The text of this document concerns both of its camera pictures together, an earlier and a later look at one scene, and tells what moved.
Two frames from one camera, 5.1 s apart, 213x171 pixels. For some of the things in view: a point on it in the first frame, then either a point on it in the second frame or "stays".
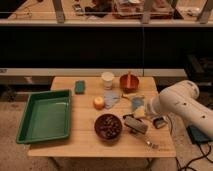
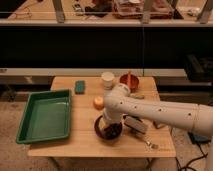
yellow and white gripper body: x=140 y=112 to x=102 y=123
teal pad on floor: x=197 y=136 stays
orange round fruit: x=99 y=103 stays
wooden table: x=110 y=118 stays
